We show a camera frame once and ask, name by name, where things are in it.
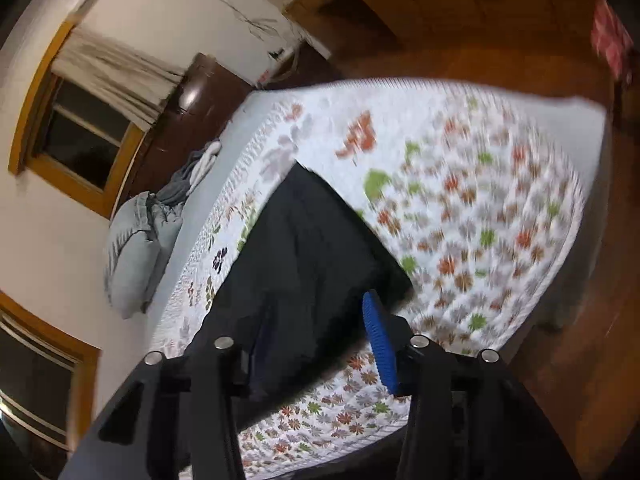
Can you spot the small wooden-framed window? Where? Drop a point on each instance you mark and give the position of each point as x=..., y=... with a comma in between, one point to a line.
x=65, y=145

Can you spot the beige curtain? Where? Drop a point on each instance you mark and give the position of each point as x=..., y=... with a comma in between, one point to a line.
x=115, y=75

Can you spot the large wooden-framed window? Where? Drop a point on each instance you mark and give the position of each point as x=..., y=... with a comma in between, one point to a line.
x=30, y=370

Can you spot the grey folded duvet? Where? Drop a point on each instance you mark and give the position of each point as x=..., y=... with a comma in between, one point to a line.
x=130, y=245

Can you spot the dark grey blanket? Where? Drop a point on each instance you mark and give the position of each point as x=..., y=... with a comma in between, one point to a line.
x=175, y=185

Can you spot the dark wooden headboard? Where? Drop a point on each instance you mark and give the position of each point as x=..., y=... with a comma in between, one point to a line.
x=200, y=85

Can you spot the white towel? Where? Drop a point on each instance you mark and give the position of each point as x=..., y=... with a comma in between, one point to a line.
x=207, y=157

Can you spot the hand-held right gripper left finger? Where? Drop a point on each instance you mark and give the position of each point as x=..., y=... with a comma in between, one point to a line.
x=210, y=377

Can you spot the grey pillow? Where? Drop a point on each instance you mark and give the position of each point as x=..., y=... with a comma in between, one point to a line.
x=169, y=225

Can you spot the floral quilt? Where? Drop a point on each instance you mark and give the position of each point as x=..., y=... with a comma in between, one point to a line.
x=475, y=210

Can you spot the black pants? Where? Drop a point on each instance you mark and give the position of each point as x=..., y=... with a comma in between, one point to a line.
x=300, y=260

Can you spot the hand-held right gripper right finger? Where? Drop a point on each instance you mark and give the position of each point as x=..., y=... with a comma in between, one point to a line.
x=381, y=345

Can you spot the red patterned cloth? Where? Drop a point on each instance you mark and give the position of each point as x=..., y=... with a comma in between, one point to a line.
x=610, y=35

